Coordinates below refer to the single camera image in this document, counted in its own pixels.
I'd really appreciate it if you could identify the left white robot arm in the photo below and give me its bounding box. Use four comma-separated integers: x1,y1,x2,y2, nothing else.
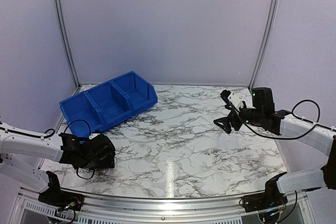
1,122,116,206

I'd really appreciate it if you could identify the right aluminium corner post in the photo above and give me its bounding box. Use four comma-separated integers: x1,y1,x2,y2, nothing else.
248,0,279,90

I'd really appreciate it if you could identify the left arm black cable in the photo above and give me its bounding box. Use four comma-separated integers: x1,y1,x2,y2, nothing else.
44,119,92,141

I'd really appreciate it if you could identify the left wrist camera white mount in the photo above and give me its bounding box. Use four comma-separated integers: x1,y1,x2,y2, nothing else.
88,133,102,140

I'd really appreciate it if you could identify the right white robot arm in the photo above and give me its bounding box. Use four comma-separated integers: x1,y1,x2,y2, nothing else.
214,87,335,207

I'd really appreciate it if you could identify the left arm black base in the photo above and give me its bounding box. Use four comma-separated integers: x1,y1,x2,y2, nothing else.
38,171,84,211

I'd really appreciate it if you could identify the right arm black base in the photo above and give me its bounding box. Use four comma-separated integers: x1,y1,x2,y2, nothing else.
239,172,288,212

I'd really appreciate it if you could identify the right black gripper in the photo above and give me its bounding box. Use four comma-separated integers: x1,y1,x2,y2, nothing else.
214,104,264,134

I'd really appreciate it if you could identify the blue three-compartment plastic bin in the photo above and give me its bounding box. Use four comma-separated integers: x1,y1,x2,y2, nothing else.
59,71,158,137

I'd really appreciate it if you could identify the aluminium front rail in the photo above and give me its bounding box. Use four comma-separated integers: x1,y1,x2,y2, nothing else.
9,188,315,223

